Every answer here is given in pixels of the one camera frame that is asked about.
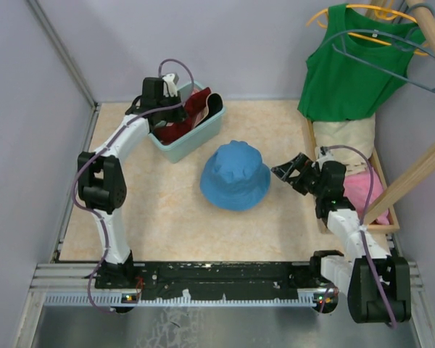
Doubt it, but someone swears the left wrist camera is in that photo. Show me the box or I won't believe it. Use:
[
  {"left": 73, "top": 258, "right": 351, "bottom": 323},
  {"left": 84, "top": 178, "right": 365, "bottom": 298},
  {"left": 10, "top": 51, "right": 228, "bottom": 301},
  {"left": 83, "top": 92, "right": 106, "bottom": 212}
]
[{"left": 162, "top": 73, "right": 179, "bottom": 97}]

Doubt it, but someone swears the grey-blue clothes hanger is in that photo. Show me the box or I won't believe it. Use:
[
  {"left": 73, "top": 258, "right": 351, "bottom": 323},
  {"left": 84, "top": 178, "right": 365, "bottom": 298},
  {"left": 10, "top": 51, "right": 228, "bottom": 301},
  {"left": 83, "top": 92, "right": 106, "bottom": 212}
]
[{"left": 320, "top": 28, "right": 435, "bottom": 94}]

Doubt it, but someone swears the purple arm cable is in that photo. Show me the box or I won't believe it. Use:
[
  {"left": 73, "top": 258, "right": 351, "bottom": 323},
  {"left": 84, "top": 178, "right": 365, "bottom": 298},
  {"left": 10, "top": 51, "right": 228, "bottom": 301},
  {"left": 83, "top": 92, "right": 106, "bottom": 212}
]
[
  {"left": 73, "top": 59, "right": 195, "bottom": 315},
  {"left": 317, "top": 144, "right": 399, "bottom": 329}
]

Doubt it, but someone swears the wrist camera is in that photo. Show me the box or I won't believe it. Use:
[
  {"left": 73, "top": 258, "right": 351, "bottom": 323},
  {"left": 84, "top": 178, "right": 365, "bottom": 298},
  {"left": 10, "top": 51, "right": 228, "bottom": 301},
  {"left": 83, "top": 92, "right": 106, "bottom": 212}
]
[
  {"left": 315, "top": 146, "right": 334, "bottom": 168},
  {"left": 162, "top": 73, "right": 179, "bottom": 97}
]

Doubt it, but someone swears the dark red bucket hat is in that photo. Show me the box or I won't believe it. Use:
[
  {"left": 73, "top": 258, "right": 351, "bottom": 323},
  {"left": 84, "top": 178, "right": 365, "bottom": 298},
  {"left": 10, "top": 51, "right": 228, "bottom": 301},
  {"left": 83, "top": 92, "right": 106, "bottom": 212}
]
[{"left": 154, "top": 87, "right": 212, "bottom": 145}]

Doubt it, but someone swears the light teal plastic bin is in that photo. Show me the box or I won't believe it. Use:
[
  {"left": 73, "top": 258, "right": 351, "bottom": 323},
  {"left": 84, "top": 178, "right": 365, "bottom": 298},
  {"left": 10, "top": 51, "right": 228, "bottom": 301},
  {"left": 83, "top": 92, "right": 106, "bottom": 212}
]
[{"left": 149, "top": 82, "right": 226, "bottom": 163}]

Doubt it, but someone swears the wooden tray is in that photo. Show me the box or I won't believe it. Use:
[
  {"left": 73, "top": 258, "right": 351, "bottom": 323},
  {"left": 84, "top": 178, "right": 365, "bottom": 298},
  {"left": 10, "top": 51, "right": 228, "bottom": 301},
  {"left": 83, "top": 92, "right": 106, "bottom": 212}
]
[{"left": 303, "top": 120, "right": 399, "bottom": 234}]

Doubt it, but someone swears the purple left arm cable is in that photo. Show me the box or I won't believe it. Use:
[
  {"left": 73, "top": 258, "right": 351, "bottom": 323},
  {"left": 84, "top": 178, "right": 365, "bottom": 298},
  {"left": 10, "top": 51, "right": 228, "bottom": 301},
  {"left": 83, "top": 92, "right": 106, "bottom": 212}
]
[{"left": 73, "top": 59, "right": 195, "bottom": 315}]

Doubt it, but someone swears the beige bucket hat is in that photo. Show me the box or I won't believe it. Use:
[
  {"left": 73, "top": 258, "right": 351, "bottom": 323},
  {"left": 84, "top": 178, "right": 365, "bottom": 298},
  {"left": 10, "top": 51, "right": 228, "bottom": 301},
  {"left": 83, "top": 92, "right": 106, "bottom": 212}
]
[{"left": 202, "top": 92, "right": 223, "bottom": 122}]

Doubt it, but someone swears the pink cloth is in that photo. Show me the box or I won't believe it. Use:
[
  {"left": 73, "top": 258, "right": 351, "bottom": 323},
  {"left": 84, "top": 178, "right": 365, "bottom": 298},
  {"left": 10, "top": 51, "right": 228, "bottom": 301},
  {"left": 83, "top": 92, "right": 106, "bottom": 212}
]
[{"left": 344, "top": 170, "right": 384, "bottom": 217}]

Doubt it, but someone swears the aluminium frame post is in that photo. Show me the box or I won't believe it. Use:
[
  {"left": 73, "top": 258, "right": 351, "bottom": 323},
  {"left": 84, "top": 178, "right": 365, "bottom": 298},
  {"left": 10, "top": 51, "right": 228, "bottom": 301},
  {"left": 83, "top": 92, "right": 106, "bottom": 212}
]
[{"left": 25, "top": 0, "right": 98, "bottom": 109}]

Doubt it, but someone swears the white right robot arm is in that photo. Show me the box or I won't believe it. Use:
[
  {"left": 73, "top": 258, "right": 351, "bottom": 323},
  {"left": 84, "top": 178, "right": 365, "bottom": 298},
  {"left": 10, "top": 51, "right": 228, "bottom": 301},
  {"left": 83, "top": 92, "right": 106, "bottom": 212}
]
[{"left": 271, "top": 148, "right": 411, "bottom": 326}]

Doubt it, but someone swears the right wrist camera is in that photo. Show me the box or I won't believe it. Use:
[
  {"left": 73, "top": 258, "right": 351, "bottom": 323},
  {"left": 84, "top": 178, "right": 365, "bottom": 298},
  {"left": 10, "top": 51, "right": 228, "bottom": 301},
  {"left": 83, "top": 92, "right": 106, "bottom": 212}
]
[{"left": 315, "top": 146, "right": 334, "bottom": 168}]

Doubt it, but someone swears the yellow clothes hanger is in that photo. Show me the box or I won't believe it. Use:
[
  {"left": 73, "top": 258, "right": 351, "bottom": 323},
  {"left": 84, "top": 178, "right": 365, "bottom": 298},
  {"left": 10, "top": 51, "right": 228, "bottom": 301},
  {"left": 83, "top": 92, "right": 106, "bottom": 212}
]
[{"left": 305, "top": 4, "right": 435, "bottom": 57}]

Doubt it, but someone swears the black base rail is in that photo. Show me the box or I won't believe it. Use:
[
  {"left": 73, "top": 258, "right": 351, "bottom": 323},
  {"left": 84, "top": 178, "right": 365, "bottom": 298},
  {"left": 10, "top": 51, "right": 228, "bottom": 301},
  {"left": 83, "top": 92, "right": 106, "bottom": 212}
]
[{"left": 95, "top": 262, "right": 328, "bottom": 301}]

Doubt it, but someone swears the green tank top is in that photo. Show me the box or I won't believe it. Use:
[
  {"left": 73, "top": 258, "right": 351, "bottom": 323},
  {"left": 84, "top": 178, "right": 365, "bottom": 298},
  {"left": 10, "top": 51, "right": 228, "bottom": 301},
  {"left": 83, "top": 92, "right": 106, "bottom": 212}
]
[{"left": 298, "top": 4, "right": 425, "bottom": 122}]

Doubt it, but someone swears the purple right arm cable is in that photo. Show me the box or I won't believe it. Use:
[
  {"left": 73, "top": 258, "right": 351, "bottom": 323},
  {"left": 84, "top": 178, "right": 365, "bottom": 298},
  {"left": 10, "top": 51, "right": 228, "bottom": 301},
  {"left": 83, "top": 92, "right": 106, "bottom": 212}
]
[{"left": 317, "top": 144, "right": 399, "bottom": 329}]

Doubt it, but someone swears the pink bucket hat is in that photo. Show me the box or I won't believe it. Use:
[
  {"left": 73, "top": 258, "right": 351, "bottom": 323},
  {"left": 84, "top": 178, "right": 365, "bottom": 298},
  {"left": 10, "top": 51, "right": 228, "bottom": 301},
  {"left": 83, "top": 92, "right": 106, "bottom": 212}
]
[{"left": 184, "top": 87, "right": 212, "bottom": 129}]

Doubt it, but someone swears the blue bucket hat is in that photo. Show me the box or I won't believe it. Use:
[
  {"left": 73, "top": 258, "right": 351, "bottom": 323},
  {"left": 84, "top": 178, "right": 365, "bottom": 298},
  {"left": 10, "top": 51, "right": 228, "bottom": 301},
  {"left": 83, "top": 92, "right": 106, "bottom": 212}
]
[{"left": 199, "top": 140, "right": 271, "bottom": 212}]

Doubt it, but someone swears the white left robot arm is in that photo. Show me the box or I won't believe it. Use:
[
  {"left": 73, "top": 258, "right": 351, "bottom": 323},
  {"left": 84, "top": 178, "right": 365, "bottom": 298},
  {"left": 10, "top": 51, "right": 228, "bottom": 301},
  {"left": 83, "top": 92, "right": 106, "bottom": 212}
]
[{"left": 72, "top": 73, "right": 187, "bottom": 289}]

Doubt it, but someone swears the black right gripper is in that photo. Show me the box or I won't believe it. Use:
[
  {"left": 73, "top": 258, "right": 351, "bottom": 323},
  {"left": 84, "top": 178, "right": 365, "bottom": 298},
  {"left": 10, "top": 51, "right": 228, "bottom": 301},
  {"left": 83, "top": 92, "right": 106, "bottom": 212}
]
[{"left": 272, "top": 152, "right": 326, "bottom": 198}]

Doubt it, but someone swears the slanted wooden beam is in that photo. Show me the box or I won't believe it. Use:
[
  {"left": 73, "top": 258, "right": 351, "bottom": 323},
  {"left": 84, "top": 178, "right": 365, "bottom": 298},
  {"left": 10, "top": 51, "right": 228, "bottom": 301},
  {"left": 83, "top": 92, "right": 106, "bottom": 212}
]
[{"left": 364, "top": 142, "right": 435, "bottom": 224}]

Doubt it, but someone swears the wooden rack pole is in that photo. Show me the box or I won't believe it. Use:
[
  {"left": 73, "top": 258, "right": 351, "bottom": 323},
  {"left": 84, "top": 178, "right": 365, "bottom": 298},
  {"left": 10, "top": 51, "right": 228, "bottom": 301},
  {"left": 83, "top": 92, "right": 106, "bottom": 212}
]
[{"left": 406, "top": 0, "right": 435, "bottom": 56}]

